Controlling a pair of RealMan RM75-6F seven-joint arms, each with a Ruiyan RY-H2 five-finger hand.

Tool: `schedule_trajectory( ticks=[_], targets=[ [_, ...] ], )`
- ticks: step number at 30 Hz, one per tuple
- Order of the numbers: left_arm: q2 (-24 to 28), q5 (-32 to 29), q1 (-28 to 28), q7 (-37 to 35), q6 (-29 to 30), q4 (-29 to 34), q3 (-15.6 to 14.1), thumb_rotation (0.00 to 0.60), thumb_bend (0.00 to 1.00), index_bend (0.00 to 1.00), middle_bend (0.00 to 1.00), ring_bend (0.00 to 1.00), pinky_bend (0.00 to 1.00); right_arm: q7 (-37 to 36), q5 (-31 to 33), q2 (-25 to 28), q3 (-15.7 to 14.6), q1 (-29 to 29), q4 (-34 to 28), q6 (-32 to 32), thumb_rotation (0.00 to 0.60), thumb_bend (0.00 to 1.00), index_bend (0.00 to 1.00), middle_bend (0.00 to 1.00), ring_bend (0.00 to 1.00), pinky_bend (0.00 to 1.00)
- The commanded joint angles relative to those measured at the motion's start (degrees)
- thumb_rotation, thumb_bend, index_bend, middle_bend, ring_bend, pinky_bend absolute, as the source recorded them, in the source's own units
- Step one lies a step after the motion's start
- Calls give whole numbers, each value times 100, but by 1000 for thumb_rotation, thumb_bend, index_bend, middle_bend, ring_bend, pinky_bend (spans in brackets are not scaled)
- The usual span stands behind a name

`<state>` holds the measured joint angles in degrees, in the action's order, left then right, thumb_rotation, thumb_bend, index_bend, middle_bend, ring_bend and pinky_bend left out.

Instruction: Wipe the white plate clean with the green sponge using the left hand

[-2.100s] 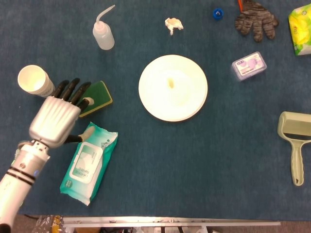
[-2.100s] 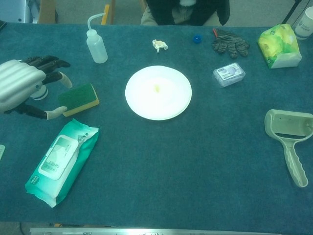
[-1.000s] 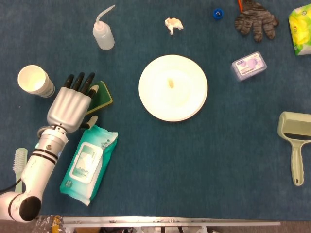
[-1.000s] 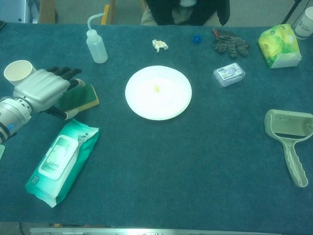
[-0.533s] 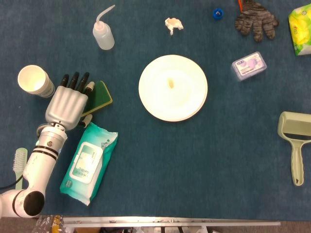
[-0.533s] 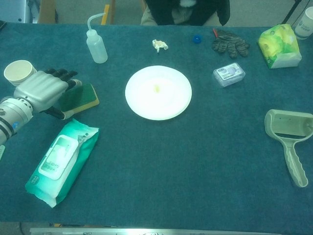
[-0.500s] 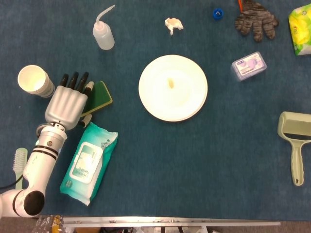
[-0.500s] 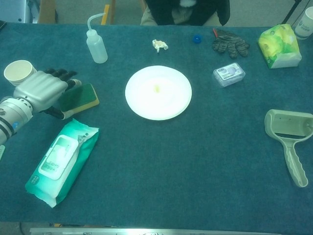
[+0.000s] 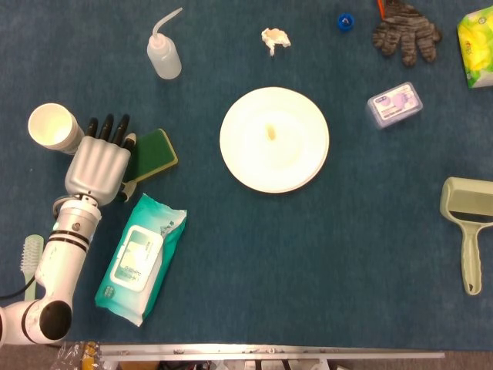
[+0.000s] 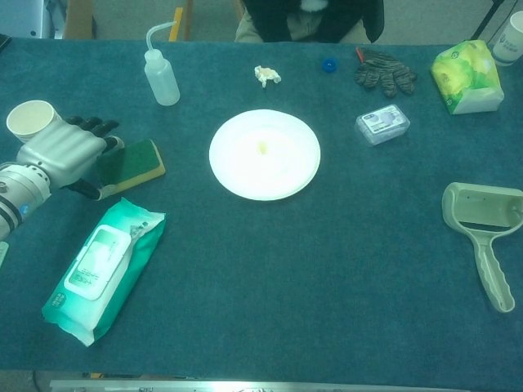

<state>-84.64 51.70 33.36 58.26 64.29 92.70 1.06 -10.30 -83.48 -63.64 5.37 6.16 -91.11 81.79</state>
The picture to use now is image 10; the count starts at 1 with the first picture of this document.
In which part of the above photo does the seated person dark jacket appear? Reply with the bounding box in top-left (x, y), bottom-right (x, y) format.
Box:
top-left (235, 0), bottom-right (386, 44)

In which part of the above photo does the green yellow sponge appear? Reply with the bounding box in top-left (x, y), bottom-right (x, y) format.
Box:
top-left (96, 139), bottom-right (168, 200)

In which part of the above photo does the crumpled white tissue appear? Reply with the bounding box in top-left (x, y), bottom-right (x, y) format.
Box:
top-left (253, 65), bottom-right (283, 89)

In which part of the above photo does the grey striped knit glove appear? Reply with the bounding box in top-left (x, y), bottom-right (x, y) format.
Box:
top-left (353, 49), bottom-right (418, 98)

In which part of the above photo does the teal table cloth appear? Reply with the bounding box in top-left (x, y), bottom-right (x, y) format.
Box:
top-left (0, 36), bottom-right (523, 379)

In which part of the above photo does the silver metal machine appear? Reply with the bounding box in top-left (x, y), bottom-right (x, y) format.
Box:
top-left (30, 0), bottom-right (69, 40)

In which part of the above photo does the aluminium table rail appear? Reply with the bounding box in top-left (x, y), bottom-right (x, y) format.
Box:
top-left (48, 379), bottom-right (471, 392)

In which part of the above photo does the pale green lint roller holder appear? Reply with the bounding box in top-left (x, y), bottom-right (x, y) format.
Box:
top-left (441, 181), bottom-right (523, 314)

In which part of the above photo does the white paper cup stack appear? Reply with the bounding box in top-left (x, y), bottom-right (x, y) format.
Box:
top-left (6, 100), bottom-right (65, 145)

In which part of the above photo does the clear purple floss box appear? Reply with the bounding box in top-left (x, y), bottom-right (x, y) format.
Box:
top-left (355, 104), bottom-right (411, 148)

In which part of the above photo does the green wet wipes pack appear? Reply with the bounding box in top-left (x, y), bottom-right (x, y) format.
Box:
top-left (41, 197), bottom-right (168, 348)

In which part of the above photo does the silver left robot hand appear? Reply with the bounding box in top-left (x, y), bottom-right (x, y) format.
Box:
top-left (16, 116), bottom-right (125, 202)

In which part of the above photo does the single white paper cup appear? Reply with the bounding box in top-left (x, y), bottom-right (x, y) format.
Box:
top-left (491, 11), bottom-right (523, 67)

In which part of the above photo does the wooden chair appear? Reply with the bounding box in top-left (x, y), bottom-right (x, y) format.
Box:
top-left (169, 0), bottom-right (194, 42)

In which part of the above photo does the yellow green tissue pack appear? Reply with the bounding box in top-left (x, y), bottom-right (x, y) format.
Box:
top-left (430, 39), bottom-right (506, 116)

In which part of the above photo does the white round plate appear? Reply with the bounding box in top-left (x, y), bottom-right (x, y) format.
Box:
top-left (208, 109), bottom-right (322, 202)

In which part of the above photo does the clear squeeze wash bottle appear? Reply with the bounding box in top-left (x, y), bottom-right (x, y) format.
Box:
top-left (143, 22), bottom-right (181, 107)

